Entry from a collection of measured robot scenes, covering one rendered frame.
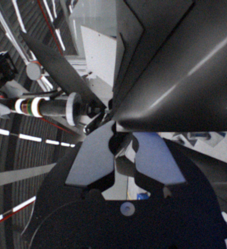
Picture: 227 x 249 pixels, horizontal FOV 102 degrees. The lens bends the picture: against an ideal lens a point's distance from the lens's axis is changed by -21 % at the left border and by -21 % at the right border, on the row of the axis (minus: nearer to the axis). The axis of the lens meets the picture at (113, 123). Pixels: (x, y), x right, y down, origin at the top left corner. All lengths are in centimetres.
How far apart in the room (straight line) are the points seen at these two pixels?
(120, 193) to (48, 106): 747
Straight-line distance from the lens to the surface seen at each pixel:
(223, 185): 28
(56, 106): 26
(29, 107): 29
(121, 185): 749
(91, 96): 35
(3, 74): 30
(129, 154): 31
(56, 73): 33
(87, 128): 28
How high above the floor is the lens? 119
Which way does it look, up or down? 1 degrees down
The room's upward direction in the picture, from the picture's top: 86 degrees counter-clockwise
